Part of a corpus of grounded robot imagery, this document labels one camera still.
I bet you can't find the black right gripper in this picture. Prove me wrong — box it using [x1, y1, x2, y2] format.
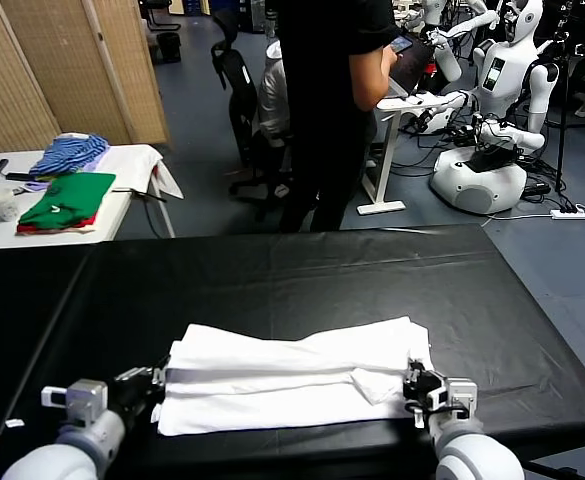
[404, 359, 446, 426]

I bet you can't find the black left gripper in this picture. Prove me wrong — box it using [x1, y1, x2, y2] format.
[106, 367, 168, 426]

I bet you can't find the white T-shirt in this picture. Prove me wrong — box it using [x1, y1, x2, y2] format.
[151, 315, 432, 437]

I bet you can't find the black table cover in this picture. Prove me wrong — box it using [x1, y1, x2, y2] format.
[0, 223, 585, 480]

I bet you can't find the red folded garment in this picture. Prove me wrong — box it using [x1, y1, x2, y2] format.
[15, 212, 97, 234]

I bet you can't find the green folded shirt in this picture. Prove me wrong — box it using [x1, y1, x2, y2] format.
[17, 172, 117, 232]

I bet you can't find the white wheeled humanoid robot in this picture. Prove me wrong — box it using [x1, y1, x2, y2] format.
[429, 0, 561, 216]

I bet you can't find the white draped cloth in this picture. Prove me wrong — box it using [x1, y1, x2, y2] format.
[89, 143, 184, 200]

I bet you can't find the white standing desk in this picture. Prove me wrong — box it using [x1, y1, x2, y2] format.
[355, 93, 453, 216]

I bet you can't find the white paper cup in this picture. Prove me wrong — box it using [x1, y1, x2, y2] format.
[0, 188, 18, 222]

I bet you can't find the blue striped garment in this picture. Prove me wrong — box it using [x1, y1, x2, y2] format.
[30, 132, 111, 176]

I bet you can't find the black tripod stand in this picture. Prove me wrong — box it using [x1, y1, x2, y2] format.
[554, 14, 581, 194]

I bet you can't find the standing person in black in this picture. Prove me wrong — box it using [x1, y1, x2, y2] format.
[276, 0, 413, 234]

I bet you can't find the black office chair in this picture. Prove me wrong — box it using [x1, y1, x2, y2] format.
[209, 9, 296, 221]

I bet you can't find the grey laptop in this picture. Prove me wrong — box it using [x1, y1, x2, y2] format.
[387, 39, 433, 97]

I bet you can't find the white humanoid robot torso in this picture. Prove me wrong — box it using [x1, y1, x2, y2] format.
[404, 0, 501, 84]

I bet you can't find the bamboo folding screen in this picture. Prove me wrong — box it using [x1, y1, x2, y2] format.
[0, 0, 172, 154]

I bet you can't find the black waste bin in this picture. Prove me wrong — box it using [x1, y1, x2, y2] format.
[156, 32, 183, 65]

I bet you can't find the black cantilever chair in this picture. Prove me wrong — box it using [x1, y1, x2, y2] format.
[139, 0, 182, 32]

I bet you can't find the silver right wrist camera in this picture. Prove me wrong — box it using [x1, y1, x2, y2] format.
[431, 378, 478, 420]

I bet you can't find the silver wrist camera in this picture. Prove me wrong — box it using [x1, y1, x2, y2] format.
[40, 379, 109, 426]
[431, 378, 478, 420]

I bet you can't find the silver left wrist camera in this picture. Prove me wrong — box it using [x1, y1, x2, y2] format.
[40, 379, 109, 426]

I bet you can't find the black hanging cable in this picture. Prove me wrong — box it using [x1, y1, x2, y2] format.
[110, 187, 170, 239]

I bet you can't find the white power cable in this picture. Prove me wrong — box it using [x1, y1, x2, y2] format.
[480, 213, 554, 229]

